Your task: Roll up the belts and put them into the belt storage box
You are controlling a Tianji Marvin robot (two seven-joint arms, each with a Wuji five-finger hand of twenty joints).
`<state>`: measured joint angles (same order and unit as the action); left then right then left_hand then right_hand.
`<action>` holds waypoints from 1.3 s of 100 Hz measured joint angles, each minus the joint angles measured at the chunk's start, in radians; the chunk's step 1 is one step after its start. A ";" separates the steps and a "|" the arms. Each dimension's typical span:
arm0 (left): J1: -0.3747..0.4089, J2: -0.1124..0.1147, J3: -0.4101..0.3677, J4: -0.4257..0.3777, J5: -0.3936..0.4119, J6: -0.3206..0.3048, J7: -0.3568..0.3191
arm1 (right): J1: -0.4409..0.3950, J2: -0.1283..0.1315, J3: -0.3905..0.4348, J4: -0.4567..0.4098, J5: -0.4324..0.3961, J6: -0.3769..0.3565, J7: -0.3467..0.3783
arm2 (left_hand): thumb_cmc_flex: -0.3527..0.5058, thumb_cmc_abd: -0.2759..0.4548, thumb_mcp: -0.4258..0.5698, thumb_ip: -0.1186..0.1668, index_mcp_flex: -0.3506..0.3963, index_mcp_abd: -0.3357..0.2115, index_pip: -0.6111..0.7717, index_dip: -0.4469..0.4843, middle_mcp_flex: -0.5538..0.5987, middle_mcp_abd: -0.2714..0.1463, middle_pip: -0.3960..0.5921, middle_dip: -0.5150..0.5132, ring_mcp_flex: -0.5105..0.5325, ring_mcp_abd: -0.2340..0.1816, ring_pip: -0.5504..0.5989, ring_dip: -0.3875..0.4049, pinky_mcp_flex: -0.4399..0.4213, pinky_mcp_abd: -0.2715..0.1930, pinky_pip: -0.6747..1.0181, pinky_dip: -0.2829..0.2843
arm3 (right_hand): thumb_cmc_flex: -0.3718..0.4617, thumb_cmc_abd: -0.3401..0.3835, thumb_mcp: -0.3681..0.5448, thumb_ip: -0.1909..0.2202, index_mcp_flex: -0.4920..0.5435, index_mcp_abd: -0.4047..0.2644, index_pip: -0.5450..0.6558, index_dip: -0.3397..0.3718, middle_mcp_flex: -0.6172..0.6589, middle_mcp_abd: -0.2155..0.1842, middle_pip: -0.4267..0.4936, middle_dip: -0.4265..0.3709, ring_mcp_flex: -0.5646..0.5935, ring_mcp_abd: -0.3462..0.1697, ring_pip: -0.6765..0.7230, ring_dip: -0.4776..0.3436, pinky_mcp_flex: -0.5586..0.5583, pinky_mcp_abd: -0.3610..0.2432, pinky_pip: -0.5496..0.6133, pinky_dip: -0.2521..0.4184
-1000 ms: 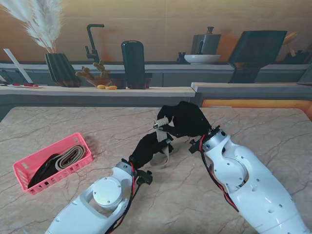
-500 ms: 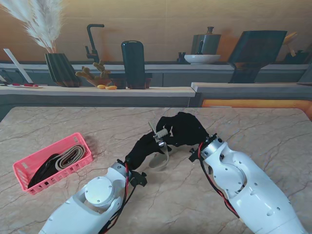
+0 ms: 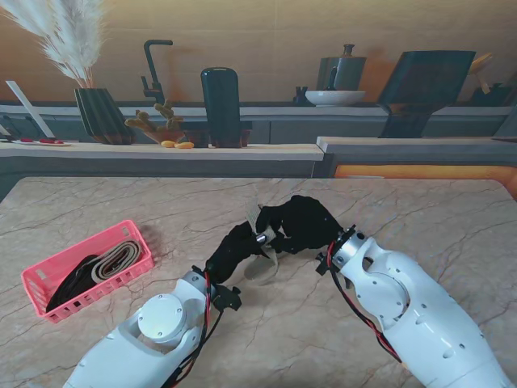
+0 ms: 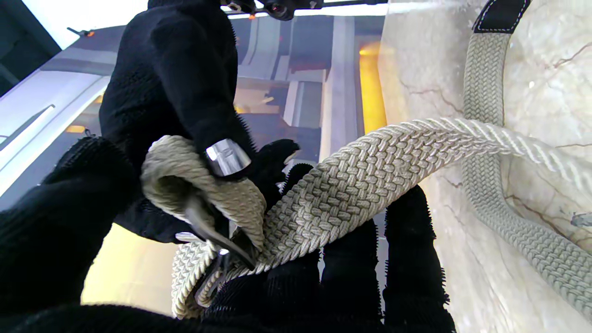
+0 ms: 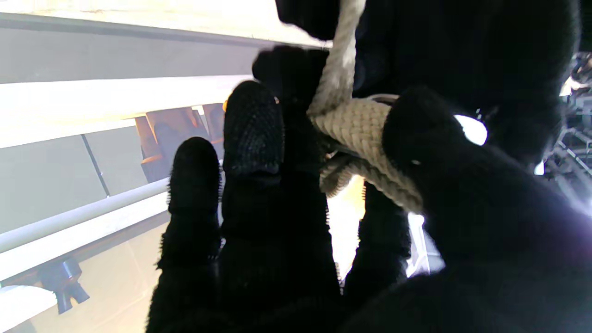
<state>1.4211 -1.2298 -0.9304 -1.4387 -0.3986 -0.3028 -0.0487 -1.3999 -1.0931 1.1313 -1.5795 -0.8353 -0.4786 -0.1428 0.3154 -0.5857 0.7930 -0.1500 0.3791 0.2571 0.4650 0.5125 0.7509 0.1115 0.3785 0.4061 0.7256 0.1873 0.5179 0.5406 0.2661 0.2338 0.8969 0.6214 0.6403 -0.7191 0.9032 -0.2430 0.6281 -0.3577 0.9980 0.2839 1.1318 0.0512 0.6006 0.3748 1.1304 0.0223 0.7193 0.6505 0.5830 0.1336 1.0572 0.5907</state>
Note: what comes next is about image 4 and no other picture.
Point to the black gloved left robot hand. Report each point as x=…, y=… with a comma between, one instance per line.
x=55, y=240

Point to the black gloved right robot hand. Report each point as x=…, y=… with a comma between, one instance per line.
x=175, y=78

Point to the pale grey braided belt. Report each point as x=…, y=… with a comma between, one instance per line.
x=360, y=175

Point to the black backdrop stand rod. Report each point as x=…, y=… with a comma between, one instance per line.
x=81, y=32

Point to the printed kitchen scene backdrop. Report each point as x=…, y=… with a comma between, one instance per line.
x=300, y=69

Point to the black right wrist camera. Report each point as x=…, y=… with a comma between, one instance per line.
x=280, y=7

